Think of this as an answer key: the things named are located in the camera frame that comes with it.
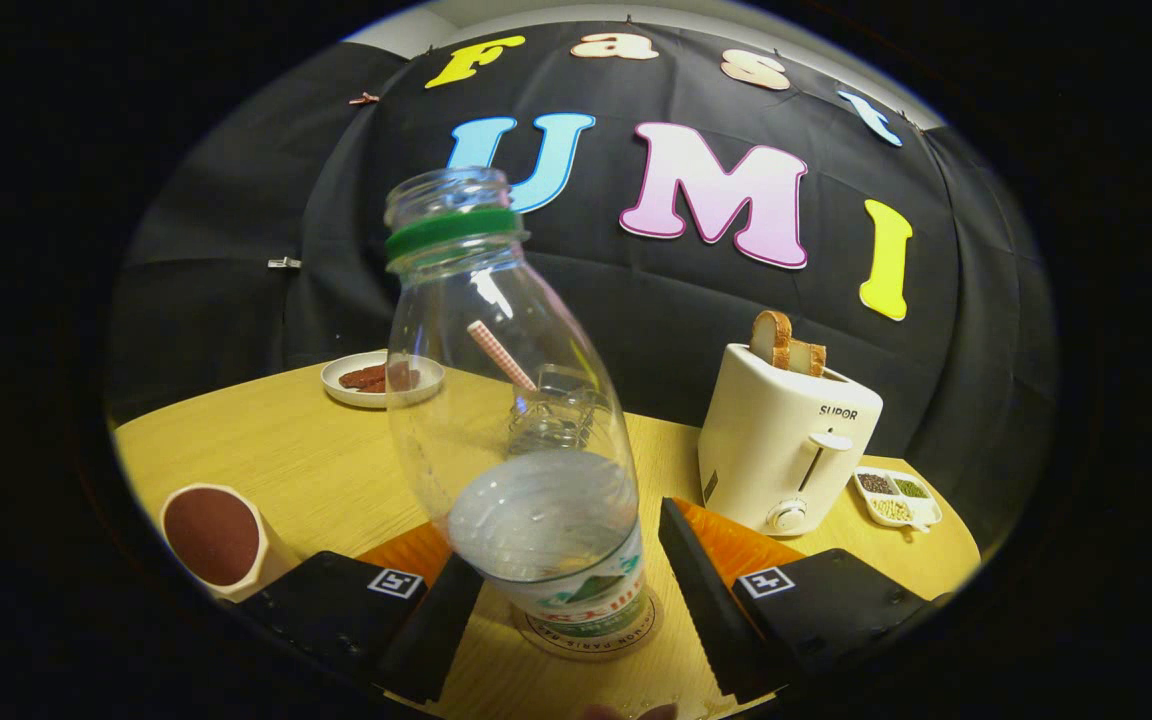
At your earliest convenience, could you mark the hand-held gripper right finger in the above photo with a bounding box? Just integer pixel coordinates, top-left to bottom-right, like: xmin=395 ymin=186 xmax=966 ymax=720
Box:
xmin=658 ymin=497 xmax=952 ymax=706

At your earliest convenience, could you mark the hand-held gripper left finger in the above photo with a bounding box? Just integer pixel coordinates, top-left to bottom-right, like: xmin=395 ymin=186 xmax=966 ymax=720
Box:
xmin=236 ymin=520 xmax=485 ymax=705

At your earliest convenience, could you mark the round cork coaster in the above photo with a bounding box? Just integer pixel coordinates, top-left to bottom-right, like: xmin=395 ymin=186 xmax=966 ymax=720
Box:
xmin=514 ymin=590 xmax=664 ymax=661

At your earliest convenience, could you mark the clear plastic juice bottle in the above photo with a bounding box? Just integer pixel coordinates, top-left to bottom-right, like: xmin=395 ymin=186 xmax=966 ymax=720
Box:
xmin=383 ymin=167 xmax=649 ymax=638

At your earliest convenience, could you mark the cream cup with wooden handle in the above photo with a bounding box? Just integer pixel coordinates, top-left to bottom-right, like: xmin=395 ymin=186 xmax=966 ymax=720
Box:
xmin=159 ymin=484 xmax=302 ymax=603

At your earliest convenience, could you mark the white toaster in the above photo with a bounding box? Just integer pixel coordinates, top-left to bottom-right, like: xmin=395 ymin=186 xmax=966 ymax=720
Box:
xmin=698 ymin=343 xmax=884 ymax=537

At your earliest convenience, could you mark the wooden table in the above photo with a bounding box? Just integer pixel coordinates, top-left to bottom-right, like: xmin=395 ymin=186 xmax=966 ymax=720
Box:
xmin=111 ymin=360 xmax=982 ymax=720

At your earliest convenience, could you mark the white divided grain dish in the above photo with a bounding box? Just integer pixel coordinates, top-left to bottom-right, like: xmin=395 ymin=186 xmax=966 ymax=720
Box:
xmin=853 ymin=467 xmax=943 ymax=531

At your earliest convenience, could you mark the white round plate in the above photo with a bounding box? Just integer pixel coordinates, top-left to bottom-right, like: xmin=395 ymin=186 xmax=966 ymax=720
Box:
xmin=320 ymin=350 xmax=445 ymax=409

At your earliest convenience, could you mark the red striped straw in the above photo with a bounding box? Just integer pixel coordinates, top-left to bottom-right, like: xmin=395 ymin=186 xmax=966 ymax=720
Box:
xmin=466 ymin=320 xmax=538 ymax=393

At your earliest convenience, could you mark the metal wire holder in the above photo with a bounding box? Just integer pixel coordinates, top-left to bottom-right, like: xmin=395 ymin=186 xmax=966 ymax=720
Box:
xmin=508 ymin=365 xmax=611 ymax=456

